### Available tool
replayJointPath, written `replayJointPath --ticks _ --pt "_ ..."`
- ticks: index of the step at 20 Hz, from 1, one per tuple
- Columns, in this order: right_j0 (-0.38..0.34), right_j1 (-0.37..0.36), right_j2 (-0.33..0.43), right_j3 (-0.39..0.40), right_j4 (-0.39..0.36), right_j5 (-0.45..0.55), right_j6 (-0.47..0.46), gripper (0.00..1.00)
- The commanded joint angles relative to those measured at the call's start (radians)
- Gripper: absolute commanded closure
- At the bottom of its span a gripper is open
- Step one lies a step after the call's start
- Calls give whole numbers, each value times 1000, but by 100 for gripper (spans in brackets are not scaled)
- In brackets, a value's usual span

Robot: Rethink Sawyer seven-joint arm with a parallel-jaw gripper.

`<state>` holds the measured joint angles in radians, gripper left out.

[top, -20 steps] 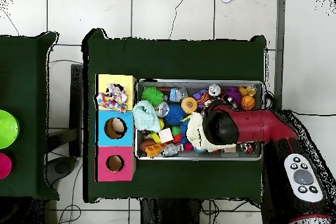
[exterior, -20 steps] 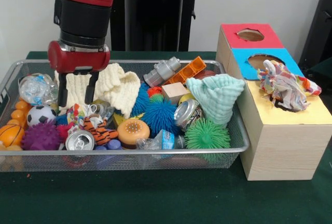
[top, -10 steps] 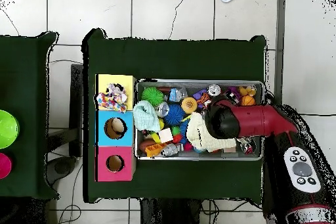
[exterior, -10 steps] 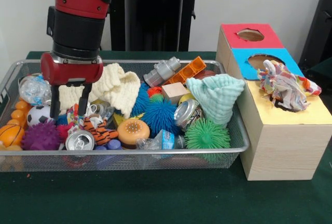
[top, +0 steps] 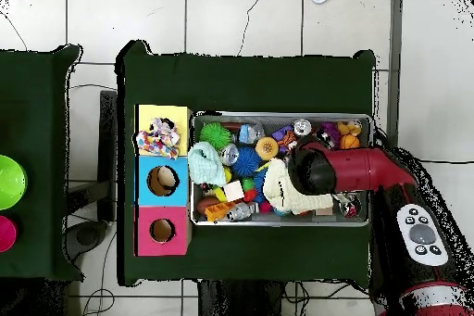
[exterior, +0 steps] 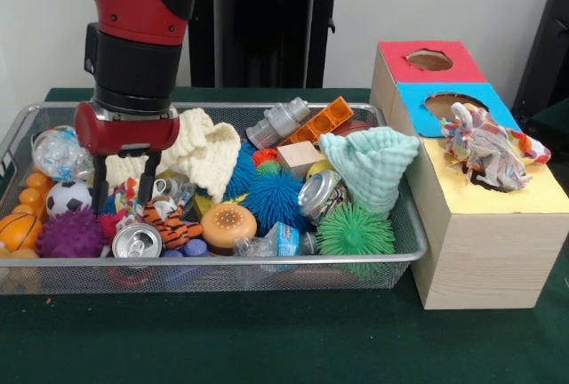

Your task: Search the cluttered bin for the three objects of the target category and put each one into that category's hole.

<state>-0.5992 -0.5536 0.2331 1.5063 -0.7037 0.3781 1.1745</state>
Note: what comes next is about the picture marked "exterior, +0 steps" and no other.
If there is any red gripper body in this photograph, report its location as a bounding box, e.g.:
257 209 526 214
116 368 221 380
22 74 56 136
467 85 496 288
74 101 181 157

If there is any black white soccer ball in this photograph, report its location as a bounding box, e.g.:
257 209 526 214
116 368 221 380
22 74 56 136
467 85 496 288
45 180 94 219

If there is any purple knobbly ball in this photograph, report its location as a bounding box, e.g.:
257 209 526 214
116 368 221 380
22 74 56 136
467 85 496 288
36 205 108 260

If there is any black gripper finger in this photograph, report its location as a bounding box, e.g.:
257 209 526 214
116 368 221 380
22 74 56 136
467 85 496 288
92 155 109 216
136 150 164 208

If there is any wire mesh bin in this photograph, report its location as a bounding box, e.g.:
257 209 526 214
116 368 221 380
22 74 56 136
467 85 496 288
0 101 429 295

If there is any colourful printed paper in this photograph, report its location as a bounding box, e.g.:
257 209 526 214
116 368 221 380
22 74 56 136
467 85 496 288
439 101 552 193
113 177 143 216

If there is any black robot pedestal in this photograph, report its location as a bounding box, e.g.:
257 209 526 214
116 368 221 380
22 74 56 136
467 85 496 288
188 0 359 89

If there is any cream muslin cloth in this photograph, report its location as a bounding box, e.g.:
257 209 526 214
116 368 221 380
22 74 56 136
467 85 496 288
105 107 243 204

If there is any blue spiky ball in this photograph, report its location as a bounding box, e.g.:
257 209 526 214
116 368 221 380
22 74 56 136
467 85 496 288
242 170 312 236

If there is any silver drink can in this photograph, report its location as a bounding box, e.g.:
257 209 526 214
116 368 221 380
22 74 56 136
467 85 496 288
111 222 164 260

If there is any orange toy basketball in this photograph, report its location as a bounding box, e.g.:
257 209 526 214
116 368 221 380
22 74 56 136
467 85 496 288
0 212 44 252

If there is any wooden box with three holes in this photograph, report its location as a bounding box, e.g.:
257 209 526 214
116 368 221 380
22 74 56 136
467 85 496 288
370 39 569 311

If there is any green spiky ball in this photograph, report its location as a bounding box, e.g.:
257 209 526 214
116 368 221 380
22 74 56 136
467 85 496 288
316 202 396 257

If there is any green covered side table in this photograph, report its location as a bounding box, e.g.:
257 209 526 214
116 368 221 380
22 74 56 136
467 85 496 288
528 99 569 172

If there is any light blue muslin cloth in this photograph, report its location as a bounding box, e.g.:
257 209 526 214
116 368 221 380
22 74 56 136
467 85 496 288
317 128 421 220

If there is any toy burger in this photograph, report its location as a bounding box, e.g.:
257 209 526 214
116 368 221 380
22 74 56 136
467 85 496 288
199 204 259 256

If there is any crushed plastic water bottle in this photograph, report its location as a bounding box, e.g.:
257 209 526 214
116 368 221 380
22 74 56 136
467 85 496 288
31 124 94 182

